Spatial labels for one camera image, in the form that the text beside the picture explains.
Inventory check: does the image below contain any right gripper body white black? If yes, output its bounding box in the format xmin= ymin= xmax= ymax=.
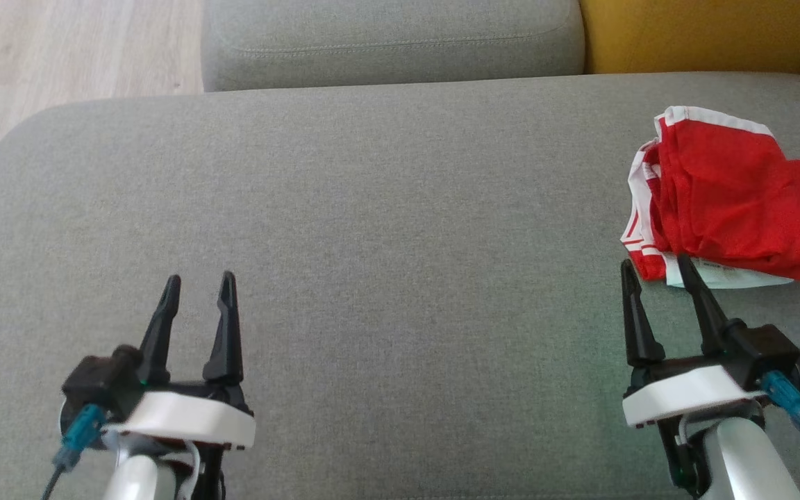
xmin=622 ymin=354 xmax=766 ymax=488

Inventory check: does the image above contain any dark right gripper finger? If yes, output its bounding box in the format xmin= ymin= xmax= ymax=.
xmin=676 ymin=253 xmax=731 ymax=358
xmin=620 ymin=259 xmax=666 ymax=368

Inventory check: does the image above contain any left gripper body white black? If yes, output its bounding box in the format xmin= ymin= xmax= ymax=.
xmin=105 ymin=382 xmax=256 ymax=500

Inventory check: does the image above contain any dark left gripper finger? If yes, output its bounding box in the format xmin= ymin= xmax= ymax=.
xmin=137 ymin=274 xmax=182 ymax=386
xmin=202 ymin=271 xmax=244 ymax=386

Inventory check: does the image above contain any red white basketball jersey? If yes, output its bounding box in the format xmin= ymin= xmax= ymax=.
xmin=620 ymin=106 xmax=800 ymax=290

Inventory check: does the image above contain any grey sofa seat cushion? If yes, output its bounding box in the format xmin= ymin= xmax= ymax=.
xmin=0 ymin=73 xmax=800 ymax=500

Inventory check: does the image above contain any yellow sofa cushion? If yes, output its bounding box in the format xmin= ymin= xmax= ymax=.
xmin=578 ymin=0 xmax=800 ymax=75

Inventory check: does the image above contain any grey sofa back cushion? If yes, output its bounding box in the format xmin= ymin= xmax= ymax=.
xmin=201 ymin=0 xmax=586 ymax=93

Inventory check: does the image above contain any right cable with teal plug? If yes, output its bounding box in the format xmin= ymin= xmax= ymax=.
xmin=761 ymin=370 xmax=800 ymax=500

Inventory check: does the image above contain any cable with teal plug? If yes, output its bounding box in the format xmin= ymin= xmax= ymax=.
xmin=40 ymin=404 xmax=106 ymax=500
xmin=761 ymin=370 xmax=800 ymax=500

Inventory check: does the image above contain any left cable with teal plug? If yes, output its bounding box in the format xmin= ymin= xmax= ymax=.
xmin=40 ymin=404 xmax=106 ymax=500

